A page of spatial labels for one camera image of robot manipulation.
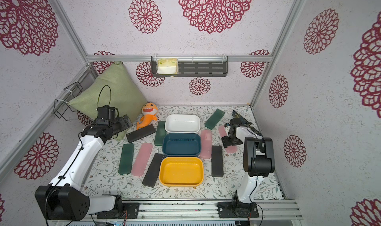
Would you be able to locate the black wire wall rack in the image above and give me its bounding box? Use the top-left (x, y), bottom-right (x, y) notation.
top-left (53, 81), bottom-right (83, 122)

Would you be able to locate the green pencil case by white box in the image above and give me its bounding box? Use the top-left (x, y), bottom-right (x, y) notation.
top-left (154, 121), bottom-right (167, 146)

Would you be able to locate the dark wall shelf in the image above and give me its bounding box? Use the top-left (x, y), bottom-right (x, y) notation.
top-left (151, 56), bottom-right (229, 77)

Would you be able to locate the teal storage box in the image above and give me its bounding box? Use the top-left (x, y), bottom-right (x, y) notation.
top-left (162, 133), bottom-right (201, 157)

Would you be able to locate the pink pencil case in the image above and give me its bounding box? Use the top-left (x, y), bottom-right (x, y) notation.
top-left (199, 129), bottom-right (212, 159)
top-left (218, 125), bottom-right (237, 154)
top-left (131, 143), bottom-right (153, 177)

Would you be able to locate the yellow white sponge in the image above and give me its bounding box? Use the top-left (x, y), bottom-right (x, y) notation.
top-left (157, 58), bottom-right (179, 75)

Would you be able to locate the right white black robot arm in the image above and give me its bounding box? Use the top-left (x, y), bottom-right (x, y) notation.
top-left (219, 117), bottom-right (275, 210)

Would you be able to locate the green pencil case front left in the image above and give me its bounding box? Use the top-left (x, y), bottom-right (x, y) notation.
top-left (118, 143), bottom-right (135, 175)

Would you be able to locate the black pencil case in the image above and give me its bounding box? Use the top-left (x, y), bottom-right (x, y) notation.
top-left (211, 146), bottom-right (224, 177)
top-left (142, 153), bottom-right (166, 188)
top-left (126, 124), bottom-right (156, 143)

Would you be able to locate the yellow storage box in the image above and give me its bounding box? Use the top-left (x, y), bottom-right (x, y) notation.
top-left (159, 157), bottom-right (204, 187)

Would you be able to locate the green square pillow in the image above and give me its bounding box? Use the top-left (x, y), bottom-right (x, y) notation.
top-left (68, 61), bottom-right (148, 142)

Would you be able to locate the folded dark floral umbrella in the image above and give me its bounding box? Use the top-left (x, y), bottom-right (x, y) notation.
top-left (230, 110), bottom-right (257, 131)

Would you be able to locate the green pencil case back right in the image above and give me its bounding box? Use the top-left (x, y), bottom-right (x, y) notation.
top-left (204, 109), bottom-right (225, 130)

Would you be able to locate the white storage box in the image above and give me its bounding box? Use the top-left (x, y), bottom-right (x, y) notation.
top-left (165, 114), bottom-right (200, 133)

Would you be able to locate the orange shark plush toy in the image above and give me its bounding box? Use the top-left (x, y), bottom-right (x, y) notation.
top-left (137, 103), bottom-right (158, 130)

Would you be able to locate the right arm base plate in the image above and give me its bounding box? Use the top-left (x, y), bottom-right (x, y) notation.
top-left (217, 202), bottom-right (259, 218)

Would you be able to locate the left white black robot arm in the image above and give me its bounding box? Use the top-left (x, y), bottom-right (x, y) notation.
top-left (35, 105), bottom-right (133, 221)

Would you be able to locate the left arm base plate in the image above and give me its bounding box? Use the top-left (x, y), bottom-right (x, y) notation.
top-left (97, 203), bottom-right (140, 220)

